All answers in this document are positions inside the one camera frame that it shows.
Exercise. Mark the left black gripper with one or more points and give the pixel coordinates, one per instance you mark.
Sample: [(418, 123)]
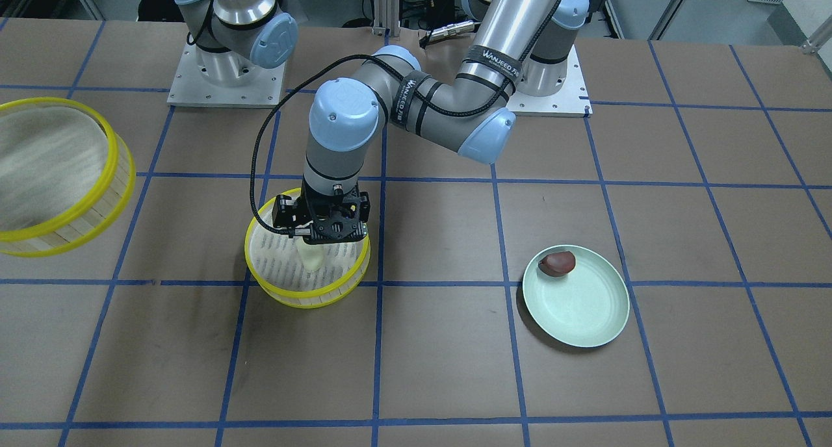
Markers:
[(283, 214)]

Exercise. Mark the pale yellow bun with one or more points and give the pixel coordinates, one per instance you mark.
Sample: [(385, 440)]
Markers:
[(312, 256)]

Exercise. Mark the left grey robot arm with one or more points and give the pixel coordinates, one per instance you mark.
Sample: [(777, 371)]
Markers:
[(469, 116)]

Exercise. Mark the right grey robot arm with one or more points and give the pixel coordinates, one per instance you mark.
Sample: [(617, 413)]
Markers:
[(235, 38)]

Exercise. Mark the brown red bun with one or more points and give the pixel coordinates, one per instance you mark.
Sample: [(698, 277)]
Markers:
[(558, 263)]

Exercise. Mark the pale green plate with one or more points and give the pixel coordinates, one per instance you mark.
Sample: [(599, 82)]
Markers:
[(586, 308)]

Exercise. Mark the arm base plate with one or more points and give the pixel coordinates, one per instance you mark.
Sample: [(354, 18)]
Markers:
[(552, 90), (223, 81)]

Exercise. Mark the aluminium frame post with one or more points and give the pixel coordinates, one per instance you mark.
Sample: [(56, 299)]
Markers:
[(386, 17)]

